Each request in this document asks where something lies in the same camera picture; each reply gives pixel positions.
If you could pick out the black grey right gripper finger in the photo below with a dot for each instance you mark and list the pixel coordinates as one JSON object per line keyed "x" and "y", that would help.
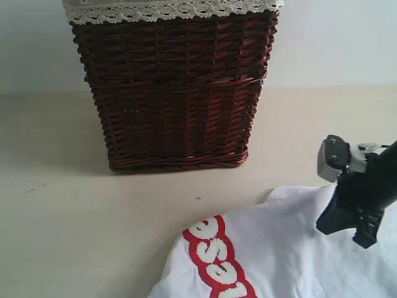
{"x": 333, "y": 157}

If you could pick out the white t-shirt red lettering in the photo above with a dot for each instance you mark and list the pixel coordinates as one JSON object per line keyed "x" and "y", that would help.
{"x": 274, "y": 250}

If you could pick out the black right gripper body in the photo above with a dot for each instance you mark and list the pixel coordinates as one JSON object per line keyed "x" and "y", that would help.
{"x": 364, "y": 182}

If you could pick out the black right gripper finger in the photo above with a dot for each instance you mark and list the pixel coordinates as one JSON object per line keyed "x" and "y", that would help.
{"x": 341, "y": 214}

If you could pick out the dark red wicker basket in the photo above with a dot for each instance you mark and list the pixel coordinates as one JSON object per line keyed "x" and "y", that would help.
{"x": 177, "y": 94}

